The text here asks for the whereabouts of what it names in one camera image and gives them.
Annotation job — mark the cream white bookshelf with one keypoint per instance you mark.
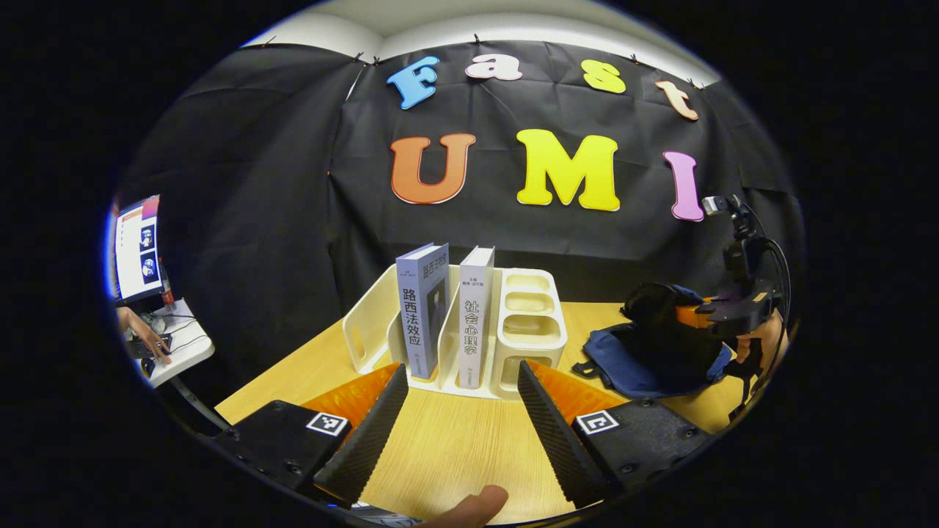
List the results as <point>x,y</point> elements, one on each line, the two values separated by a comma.
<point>528,334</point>

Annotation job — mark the white side desk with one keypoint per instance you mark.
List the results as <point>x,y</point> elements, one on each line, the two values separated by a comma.
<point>192,341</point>

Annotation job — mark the grey patterned cover book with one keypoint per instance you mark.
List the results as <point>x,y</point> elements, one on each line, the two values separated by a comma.
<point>475,323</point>

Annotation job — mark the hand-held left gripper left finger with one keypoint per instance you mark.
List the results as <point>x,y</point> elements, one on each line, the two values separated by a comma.
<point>370,440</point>

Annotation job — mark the small red bottle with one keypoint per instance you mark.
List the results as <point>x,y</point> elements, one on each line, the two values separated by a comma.
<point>168,290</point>

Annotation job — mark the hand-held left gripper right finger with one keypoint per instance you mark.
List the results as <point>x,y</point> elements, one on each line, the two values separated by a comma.
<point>554,440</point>

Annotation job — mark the lavender cover book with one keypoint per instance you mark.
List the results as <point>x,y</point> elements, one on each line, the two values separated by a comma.
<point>422,323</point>

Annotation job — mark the computer monitor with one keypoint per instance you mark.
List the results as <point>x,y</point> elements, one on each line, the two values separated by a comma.
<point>136,249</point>

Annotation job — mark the blue schoolbag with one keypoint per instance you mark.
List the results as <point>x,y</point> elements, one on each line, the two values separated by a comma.
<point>623,367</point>

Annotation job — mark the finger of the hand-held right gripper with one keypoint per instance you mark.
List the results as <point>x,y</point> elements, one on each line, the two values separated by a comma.
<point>737,312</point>

